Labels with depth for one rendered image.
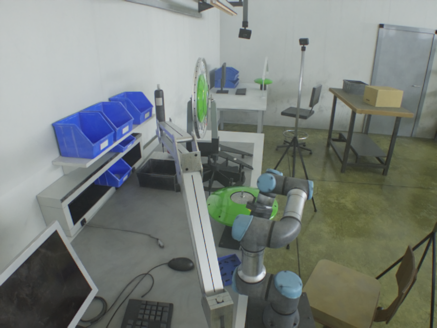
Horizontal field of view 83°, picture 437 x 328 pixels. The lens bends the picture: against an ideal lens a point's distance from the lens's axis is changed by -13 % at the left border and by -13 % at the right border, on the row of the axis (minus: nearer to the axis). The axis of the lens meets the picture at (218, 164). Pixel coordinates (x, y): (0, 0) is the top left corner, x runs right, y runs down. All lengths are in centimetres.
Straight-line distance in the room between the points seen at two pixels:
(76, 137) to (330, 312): 142
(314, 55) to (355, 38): 82
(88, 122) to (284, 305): 124
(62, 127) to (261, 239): 102
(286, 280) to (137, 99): 151
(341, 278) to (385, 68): 496
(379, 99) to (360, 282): 277
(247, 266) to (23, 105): 107
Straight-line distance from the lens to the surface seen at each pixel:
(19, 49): 134
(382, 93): 396
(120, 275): 116
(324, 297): 150
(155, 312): 100
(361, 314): 149
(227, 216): 113
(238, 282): 94
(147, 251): 124
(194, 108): 158
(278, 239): 75
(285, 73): 569
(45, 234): 90
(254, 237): 76
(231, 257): 118
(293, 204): 84
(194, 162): 68
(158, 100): 115
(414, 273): 140
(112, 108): 173
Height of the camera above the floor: 174
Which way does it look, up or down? 25 degrees down
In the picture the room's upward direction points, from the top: straight up
